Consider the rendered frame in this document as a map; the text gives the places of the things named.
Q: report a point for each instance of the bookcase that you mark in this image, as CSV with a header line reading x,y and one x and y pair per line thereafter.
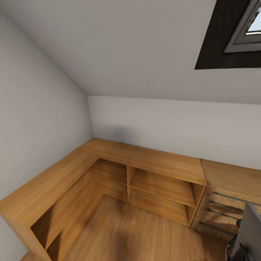
x,y
48,212
112,166
166,184

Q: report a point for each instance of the cabinet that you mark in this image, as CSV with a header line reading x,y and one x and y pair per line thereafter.
x,y
228,188

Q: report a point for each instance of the fixed window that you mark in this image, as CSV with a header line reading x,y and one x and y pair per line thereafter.
x,y
233,37

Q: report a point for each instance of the swivel chair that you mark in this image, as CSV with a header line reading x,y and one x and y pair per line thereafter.
x,y
247,242

